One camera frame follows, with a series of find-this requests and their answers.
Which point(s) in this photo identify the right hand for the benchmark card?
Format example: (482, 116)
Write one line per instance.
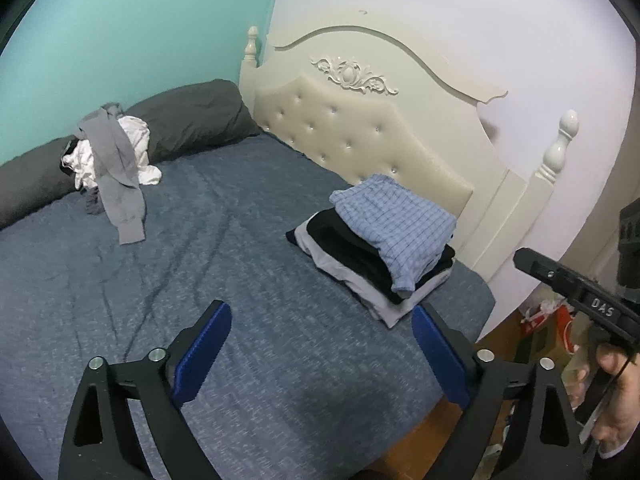
(617, 428)

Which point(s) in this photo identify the dark grey small garment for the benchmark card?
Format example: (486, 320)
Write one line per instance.
(93, 201)

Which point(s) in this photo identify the dark blue bedspread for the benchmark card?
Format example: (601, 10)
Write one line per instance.
(307, 385)

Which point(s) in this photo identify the white crumpled garment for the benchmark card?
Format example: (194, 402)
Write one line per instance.
(77, 159)

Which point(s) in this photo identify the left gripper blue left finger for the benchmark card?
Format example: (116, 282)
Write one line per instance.
(185, 364)

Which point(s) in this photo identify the cream tufted headboard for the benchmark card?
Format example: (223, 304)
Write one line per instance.
(360, 100)

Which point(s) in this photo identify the blue plaid shorts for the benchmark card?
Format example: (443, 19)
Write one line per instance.
(408, 231)

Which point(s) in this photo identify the light grey folded garment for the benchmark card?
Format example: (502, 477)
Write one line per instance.
(379, 306)

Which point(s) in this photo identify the dark grey rolled duvet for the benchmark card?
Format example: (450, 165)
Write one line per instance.
(183, 120)

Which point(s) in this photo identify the grey sweater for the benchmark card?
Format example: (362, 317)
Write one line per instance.
(116, 171)

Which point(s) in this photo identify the black folded garment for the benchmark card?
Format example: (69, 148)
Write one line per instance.
(333, 235)

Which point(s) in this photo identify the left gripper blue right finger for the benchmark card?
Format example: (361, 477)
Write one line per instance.
(460, 370)

